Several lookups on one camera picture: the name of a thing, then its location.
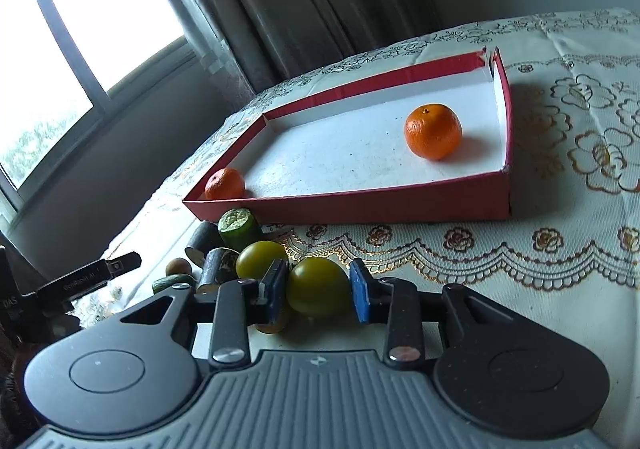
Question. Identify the large orange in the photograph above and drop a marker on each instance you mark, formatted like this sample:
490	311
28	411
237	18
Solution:
432	131

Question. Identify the white floral tablecloth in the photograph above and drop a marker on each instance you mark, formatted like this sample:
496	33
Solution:
550	229

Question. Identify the dark green cucumber piece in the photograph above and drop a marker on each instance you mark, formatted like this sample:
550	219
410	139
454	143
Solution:
170	283

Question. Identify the sheer white curtain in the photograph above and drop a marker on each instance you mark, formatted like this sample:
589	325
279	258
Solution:
200	14

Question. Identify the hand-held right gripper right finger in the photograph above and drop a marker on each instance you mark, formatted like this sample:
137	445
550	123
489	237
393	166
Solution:
359	296

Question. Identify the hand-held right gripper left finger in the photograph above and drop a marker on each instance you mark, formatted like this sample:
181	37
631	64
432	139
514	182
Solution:
275	291

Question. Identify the small brown round fruit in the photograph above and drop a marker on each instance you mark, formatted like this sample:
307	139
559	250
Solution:
178	267

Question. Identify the green tomato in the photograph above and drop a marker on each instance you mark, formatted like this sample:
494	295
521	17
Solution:
317	286
257	259

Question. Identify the small orange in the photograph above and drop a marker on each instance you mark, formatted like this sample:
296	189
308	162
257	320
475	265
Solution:
225	184

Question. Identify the shallow red cardboard box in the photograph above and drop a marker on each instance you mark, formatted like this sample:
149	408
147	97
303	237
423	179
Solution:
350	149

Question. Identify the small yellowish fruit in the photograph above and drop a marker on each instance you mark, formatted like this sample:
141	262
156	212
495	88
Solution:
272	327

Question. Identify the light green cucumber piece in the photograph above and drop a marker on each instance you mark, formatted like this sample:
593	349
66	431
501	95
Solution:
240	228

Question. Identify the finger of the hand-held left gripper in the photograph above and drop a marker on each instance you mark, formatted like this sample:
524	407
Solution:
90	279

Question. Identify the window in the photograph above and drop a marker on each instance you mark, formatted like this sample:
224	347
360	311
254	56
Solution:
75	29

